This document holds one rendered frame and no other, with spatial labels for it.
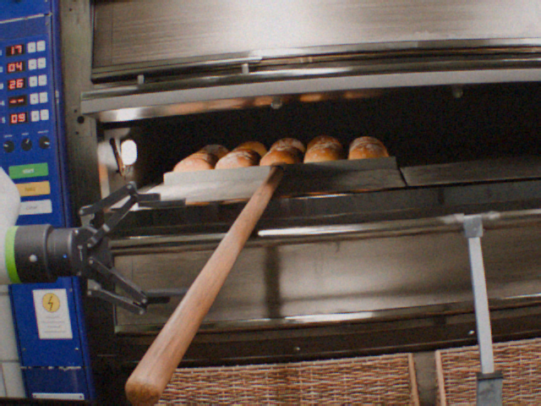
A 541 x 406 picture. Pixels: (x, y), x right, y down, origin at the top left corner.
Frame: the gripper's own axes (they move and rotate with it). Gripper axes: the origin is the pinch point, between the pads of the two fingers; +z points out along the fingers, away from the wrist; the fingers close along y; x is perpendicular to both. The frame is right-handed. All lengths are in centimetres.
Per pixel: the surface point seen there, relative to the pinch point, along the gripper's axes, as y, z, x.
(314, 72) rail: -24, 20, -41
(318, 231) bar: 1.4, 19.5, -18.1
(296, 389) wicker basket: 38, 12, -52
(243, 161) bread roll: -5, 0, -102
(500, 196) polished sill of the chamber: 2, 55, -56
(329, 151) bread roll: -6, 20, -103
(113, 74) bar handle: -27, -18, -45
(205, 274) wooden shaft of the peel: -1.7, 8.4, 35.4
